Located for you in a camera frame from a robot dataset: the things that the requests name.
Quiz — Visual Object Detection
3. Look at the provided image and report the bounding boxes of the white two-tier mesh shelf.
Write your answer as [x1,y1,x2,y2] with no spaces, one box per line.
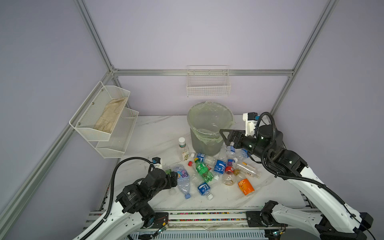
[69,82,139,159]

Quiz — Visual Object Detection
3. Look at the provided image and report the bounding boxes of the clear bottle white orange label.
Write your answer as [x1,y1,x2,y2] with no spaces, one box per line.
[233,158,260,178]

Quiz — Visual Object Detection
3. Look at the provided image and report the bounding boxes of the grey mesh waste bin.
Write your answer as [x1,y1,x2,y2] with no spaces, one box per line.
[187,101,235,156]

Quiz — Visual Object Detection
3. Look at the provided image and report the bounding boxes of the white wire wall basket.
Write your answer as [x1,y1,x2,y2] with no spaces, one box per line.
[187,65,231,98]

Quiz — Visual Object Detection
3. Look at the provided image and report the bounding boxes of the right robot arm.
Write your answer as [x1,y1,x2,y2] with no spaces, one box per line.
[220,125,373,240]

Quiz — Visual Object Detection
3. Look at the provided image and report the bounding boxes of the round clear bottle red label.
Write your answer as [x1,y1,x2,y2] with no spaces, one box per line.
[222,159,235,186]

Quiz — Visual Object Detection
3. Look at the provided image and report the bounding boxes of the aluminium front rail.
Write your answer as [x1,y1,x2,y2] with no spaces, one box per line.
[82,208,334,233]

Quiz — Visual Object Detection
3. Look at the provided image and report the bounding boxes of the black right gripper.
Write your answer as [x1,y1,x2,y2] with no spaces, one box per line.
[217,127,269,162]

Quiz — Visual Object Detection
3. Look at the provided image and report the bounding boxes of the small bottle blue label near bin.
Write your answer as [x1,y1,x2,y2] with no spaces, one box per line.
[191,153,216,167]

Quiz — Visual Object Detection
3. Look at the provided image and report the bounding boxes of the small clear bottle blue white label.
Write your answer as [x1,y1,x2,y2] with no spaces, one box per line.
[226,145,236,160]

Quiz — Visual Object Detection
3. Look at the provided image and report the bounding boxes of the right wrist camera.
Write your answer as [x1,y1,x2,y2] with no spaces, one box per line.
[243,112,259,137]

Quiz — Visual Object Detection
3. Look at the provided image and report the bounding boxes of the beige cloth in shelf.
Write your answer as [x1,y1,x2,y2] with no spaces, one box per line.
[94,97,128,134]

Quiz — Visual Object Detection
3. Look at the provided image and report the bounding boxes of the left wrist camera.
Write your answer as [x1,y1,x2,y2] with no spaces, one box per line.
[152,157,163,169]

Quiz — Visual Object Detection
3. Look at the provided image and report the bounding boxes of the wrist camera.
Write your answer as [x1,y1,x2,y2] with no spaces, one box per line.
[243,112,259,137]
[152,157,163,169]

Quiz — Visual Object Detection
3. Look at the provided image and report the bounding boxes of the large clear bottle colourful label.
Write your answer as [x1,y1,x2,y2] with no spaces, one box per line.
[172,165,191,200]

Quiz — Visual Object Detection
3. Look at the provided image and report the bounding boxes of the green soda bottle yellow cap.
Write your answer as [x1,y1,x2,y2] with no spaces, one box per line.
[194,158,214,183]

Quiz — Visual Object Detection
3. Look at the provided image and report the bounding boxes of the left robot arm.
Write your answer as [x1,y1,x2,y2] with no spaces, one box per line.
[75,169,178,240]

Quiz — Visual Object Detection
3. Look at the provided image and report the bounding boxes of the clear bottle blue label white cap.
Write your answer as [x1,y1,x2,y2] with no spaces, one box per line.
[191,174,214,201]

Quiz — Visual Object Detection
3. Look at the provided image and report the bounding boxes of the aluminium frame profiles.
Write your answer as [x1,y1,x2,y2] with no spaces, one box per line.
[1,1,338,240]

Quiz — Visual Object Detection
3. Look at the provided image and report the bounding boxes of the green plastic bin liner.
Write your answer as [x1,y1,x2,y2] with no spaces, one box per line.
[187,101,235,145]

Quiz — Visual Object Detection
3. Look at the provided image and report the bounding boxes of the orange NFC juice bottle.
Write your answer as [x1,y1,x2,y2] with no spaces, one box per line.
[234,170,255,196]

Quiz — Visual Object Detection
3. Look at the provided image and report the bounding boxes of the red cap clear bottle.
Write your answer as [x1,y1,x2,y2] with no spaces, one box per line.
[188,161,199,174]

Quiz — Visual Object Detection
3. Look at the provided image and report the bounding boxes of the clear bottle green neck label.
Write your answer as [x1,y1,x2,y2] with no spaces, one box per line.
[179,137,190,161]

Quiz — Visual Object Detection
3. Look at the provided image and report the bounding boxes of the small crushed bottle blue label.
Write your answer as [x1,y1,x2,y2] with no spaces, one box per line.
[237,149,249,162]

